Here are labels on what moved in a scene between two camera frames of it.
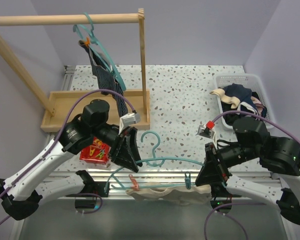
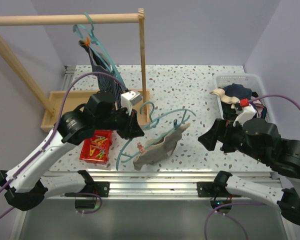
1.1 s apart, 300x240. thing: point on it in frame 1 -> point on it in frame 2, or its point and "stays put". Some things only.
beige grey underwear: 200,195 -> 157,149
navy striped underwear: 109,85 stays put
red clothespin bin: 97,155 stays put
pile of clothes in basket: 236,97 stays put
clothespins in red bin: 97,144 stays put
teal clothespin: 188,180 -> 176,125
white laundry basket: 254,81 stays put
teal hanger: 149,160 -> 123,158
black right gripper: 211,172 -> 223,127
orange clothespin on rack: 88,42 stays put
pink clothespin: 135,185 -> 140,147
